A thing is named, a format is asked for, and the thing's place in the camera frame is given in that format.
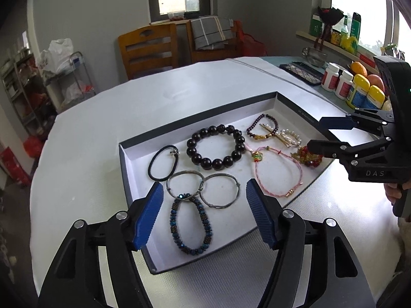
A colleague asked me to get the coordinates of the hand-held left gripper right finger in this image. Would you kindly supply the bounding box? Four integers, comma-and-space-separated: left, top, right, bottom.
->
246, 178, 376, 308

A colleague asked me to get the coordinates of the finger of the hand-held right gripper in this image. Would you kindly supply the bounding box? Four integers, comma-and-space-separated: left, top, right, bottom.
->
306, 136, 394, 166
319, 108, 394, 132

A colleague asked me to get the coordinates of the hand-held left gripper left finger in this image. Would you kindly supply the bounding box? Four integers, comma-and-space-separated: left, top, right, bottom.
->
38, 181, 164, 308

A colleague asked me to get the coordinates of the red and gold bead bracelet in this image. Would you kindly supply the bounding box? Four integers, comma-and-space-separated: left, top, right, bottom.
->
292, 146, 323, 167

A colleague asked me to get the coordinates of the blue beaded bracelet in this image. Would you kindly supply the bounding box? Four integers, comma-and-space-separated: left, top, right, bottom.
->
170, 192, 212, 255

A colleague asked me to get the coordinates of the round pearl hair clip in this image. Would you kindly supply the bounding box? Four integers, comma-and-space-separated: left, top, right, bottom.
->
281, 129, 302, 146

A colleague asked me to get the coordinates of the pink cord bracelet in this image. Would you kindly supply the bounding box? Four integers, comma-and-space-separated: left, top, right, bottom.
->
251, 146, 303, 198

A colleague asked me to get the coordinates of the dark grey cardboard box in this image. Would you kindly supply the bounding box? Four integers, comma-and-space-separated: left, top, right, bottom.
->
119, 91, 345, 275

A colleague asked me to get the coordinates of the dark red small-bead bracelet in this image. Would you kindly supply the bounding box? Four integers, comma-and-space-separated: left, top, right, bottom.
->
247, 113, 278, 141

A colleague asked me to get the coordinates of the large black bead bracelet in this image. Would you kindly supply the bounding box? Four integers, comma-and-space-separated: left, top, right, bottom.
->
186, 123, 246, 170

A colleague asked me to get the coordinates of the person's right hand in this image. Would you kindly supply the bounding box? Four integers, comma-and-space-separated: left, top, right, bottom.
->
385, 181, 411, 204

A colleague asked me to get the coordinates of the white bottle red label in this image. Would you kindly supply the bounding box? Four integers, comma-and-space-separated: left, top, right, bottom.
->
335, 70, 354, 100
321, 63, 340, 92

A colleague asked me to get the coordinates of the pearl bar hair clip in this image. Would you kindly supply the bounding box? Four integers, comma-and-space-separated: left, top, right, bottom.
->
260, 123, 291, 148

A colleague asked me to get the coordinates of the dark flat palette tray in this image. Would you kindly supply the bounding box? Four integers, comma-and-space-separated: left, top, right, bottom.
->
279, 62, 324, 85

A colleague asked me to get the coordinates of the metal pot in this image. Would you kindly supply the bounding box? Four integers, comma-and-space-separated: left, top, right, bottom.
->
302, 46, 328, 68

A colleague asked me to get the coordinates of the yellow fluffy duster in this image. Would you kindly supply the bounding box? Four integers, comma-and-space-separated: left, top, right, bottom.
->
340, 35, 358, 53

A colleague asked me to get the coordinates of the green box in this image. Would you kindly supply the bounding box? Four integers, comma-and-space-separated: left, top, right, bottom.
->
309, 13, 322, 37

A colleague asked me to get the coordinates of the green spray can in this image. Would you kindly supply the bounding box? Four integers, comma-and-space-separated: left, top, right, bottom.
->
349, 12, 362, 39

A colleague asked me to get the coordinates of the dark flower bouquet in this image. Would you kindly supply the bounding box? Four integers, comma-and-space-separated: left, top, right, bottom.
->
318, 6, 344, 50

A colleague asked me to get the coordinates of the red plastic bag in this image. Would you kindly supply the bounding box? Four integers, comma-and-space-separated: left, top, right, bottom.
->
241, 22, 268, 57

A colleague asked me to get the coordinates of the red crate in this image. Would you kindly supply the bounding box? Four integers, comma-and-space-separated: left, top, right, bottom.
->
0, 148, 31, 185

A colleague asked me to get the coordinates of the chrome trolley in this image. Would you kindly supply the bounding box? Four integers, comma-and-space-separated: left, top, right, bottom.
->
43, 51, 97, 105

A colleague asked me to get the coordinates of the grey plaid cushion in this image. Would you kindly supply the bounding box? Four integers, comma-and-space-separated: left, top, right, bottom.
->
191, 16, 233, 50

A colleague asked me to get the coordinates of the wooden chair with cushion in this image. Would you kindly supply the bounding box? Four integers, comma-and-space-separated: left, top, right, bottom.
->
186, 16, 244, 65

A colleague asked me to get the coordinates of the metal storage rack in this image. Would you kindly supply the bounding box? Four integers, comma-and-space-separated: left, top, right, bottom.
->
0, 48, 58, 138

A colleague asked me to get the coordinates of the white plastic bag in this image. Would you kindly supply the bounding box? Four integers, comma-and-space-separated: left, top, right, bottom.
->
36, 38, 74, 74

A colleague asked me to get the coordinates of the black hair tie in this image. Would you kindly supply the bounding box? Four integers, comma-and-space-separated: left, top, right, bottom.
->
148, 145, 179, 181

